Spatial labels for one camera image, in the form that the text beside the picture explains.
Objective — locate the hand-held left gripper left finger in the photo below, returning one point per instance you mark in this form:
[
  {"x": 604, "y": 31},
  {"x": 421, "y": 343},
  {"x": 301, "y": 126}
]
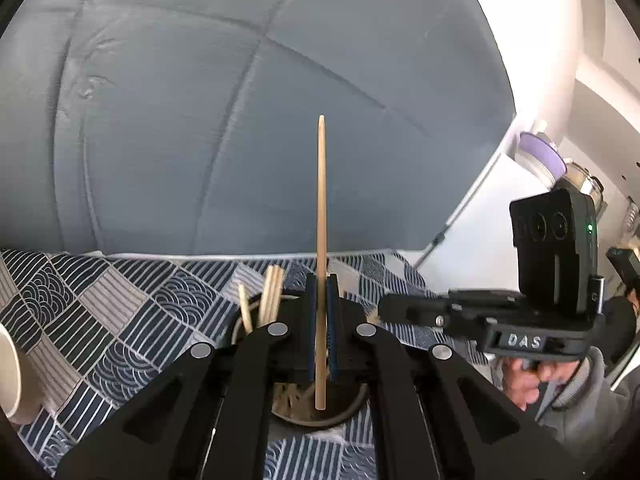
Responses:
[{"x": 312, "y": 325}]

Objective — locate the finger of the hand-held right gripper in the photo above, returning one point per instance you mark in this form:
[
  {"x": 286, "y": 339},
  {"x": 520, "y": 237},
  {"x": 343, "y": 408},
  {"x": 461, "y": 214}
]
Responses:
[{"x": 415, "y": 312}]

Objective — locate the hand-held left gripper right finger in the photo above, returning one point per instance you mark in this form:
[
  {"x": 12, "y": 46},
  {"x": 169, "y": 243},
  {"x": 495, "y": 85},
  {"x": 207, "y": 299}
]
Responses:
[{"x": 333, "y": 325}]

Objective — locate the wooden chopstick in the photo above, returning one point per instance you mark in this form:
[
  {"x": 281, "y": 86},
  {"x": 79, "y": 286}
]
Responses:
[
  {"x": 266, "y": 295},
  {"x": 321, "y": 210},
  {"x": 278, "y": 287},
  {"x": 372, "y": 316},
  {"x": 244, "y": 310}
]

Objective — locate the dark grey cup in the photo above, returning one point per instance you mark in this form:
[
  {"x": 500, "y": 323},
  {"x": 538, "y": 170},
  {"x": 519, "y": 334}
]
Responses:
[{"x": 295, "y": 410}]

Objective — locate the person's right forearm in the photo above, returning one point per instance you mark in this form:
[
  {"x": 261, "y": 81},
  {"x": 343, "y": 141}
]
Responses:
[{"x": 580, "y": 410}]

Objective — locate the person's right hand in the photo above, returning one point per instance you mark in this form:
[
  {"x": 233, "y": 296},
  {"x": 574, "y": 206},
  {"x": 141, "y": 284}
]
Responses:
[{"x": 525, "y": 380}]

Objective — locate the black hand-held device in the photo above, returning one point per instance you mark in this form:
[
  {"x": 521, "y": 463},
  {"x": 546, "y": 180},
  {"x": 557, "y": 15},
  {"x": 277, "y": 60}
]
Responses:
[{"x": 625, "y": 265}]

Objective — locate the purple lidded jar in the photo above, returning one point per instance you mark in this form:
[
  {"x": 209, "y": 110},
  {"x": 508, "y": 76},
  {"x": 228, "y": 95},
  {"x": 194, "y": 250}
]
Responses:
[{"x": 542, "y": 157}]

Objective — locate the blue patterned tablecloth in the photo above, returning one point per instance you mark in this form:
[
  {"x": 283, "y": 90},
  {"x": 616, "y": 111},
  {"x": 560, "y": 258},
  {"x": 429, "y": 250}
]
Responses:
[{"x": 125, "y": 310}]

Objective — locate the grey sofa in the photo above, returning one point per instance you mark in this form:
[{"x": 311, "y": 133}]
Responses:
[{"x": 200, "y": 110}]

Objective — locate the white ceramic mug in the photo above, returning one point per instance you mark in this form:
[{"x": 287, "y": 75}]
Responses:
[{"x": 9, "y": 375}]

